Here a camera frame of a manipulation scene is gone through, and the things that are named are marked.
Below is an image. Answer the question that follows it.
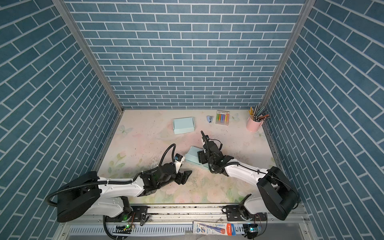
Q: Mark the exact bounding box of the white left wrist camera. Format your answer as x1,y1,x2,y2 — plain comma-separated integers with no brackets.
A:
173,154,185,173

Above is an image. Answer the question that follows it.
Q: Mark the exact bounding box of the metal base rail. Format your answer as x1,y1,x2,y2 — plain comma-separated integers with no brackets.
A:
65,203,310,224

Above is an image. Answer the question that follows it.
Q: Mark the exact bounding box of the light blue paper box sheet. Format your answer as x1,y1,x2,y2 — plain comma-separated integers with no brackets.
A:
173,117,195,135

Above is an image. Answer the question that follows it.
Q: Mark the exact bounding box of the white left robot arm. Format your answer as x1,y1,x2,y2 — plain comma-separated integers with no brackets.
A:
46,163,192,223

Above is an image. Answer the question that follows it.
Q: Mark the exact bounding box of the light blue box stack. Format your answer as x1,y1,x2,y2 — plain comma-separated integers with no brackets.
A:
185,146,209,171

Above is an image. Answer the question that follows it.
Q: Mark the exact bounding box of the pack of coloured highlighters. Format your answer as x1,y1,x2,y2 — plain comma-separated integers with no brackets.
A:
216,110,230,126

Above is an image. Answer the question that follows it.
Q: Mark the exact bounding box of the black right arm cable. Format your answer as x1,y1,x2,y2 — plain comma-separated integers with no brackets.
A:
200,130,301,211

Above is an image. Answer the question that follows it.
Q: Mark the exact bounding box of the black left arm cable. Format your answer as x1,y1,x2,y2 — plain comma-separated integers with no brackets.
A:
44,143,177,208

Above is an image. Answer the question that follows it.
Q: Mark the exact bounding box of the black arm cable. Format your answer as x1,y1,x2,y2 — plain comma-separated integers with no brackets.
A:
200,130,301,211
44,143,177,208

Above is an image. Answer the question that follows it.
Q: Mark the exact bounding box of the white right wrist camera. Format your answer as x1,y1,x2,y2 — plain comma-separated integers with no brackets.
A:
202,138,210,154

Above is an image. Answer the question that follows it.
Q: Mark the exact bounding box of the pink metal pencil bucket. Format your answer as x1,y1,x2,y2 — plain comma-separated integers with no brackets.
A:
246,117,264,133

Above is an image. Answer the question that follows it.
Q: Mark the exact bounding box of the white red blue package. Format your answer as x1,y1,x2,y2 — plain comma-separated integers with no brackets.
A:
192,221,245,236

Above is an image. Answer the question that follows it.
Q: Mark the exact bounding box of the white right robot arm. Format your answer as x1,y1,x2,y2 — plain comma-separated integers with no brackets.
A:
198,141,300,221

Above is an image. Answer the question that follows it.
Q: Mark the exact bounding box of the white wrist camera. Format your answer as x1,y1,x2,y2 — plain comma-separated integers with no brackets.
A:
173,154,185,173
202,138,210,154

